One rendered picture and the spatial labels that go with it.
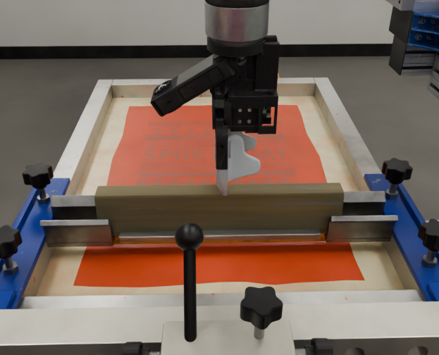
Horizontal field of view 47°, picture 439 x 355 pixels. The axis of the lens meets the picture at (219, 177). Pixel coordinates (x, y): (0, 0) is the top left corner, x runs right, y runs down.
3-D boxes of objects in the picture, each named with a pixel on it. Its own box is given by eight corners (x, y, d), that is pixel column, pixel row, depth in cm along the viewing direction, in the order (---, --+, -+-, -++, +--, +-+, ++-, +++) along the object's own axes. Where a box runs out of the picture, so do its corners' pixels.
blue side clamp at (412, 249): (359, 202, 90) (364, 169, 86) (386, 201, 90) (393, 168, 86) (419, 336, 65) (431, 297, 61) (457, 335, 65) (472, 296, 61)
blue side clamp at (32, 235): (46, 206, 89) (39, 172, 85) (75, 206, 89) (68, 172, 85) (-16, 344, 63) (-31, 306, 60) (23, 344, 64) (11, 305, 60)
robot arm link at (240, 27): (204, 8, 55) (204, -9, 62) (205, 49, 57) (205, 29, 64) (273, 8, 55) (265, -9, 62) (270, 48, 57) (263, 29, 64)
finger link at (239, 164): (260, 203, 67) (262, 136, 64) (216, 203, 67) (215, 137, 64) (258, 194, 70) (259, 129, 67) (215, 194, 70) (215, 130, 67)
